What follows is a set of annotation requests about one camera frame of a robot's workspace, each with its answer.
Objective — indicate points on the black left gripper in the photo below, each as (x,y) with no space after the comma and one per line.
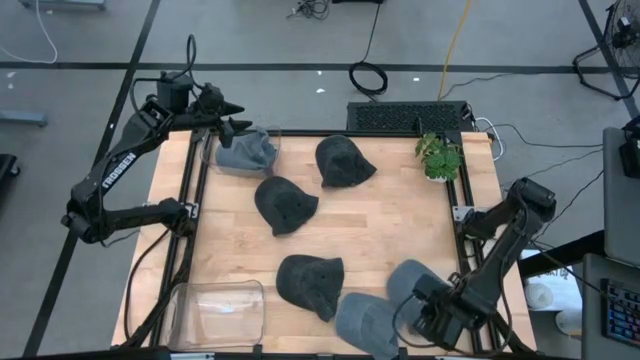
(212,112)

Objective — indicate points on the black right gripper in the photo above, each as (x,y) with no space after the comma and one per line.
(440,325)

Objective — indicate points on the grey cap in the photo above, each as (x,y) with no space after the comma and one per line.
(245,152)
(402,285)
(365,322)

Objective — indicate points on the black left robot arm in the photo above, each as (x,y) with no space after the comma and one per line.
(120,167)

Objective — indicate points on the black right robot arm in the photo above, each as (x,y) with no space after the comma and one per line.
(500,260)

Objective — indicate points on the clear plastic bin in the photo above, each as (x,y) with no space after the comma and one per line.
(215,315)
(212,142)

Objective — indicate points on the black bar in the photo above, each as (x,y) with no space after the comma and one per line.
(560,255)

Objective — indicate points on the grey cabinet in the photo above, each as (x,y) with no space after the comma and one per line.
(592,325)

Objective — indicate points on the green plant in white pot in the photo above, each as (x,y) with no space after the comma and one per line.
(440,160)

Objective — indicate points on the black keypad with coloured keys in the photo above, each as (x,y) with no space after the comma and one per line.
(622,312)

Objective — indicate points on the grey flat object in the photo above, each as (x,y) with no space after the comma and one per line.
(65,4)

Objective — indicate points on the grey floor bar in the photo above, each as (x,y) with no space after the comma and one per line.
(22,118)

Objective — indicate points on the grey side table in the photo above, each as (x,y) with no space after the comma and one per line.
(622,200)

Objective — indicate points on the black floor object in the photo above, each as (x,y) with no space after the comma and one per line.
(6,170)

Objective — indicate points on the black device on side table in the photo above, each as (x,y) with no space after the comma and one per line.
(631,150)

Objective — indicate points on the black floor fan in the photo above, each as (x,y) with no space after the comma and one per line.
(625,30)

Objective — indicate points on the black aluminium table frame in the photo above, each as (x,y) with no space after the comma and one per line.
(350,133)

